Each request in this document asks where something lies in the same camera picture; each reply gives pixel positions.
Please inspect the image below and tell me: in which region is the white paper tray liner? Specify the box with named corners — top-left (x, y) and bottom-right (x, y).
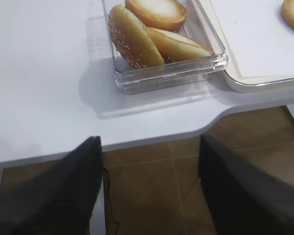
top-left (212, 0), bottom-right (294, 77)

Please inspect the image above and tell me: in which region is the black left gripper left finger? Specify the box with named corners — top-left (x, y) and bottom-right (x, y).
top-left (0, 137), bottom-right (103, 235)

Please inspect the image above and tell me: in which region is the sesame bun top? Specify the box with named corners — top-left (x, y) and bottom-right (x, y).
top-left (108, 4), bottom-right (165, 69)

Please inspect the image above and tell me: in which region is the bun half cut side up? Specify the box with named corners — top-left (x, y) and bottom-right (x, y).
top-left (125, 0), bottom-right (187, 31)

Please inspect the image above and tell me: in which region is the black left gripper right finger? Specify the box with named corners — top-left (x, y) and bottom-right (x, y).
top-left (198, 134), bottom-right (294, 235)

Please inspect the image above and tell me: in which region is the clear plastic bun container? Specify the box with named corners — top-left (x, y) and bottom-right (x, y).
top-left (110, 0), bottom-right (229, 94)

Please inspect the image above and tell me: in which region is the thin black floor cable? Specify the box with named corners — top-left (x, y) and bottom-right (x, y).
top-left (102, 167), bottom-right (120, 235)

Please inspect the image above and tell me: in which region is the leaning bun half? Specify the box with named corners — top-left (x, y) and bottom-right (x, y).
top-left (146, 27), bottom-right (214, 62)

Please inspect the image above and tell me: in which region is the white metal tray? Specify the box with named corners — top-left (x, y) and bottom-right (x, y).
top-left (192, 0), bottom-right (294, 93)

